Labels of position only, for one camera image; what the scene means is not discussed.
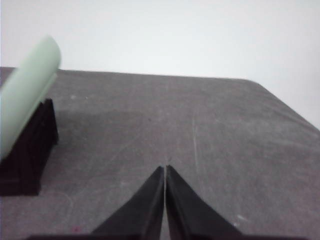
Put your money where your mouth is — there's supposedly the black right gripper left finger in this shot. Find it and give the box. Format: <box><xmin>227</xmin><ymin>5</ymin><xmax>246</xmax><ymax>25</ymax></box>
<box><xmin>91</xmin><ymin>165</ymin><xmax>165</xmax><ymax>240</ymax></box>

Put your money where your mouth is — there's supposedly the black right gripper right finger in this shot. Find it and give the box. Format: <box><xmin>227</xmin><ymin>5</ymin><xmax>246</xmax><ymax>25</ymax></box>
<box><xmin>166</xmin><ymin>165</ymin><xmax>243</xmax><ymax>240</ymax></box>

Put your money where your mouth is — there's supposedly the black plate rack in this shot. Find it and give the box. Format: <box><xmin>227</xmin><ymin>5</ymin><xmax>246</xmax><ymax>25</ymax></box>
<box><xmin>0</xmin><ymin>98</ymin><xmax>59</xmax><ymax>196</ymax></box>

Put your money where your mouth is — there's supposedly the green plate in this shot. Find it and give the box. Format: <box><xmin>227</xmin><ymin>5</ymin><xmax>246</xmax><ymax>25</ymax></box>
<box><xmin>0</xmin><ymin>35</ymin><xmax>61</xmax><ymax>160</ymax></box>

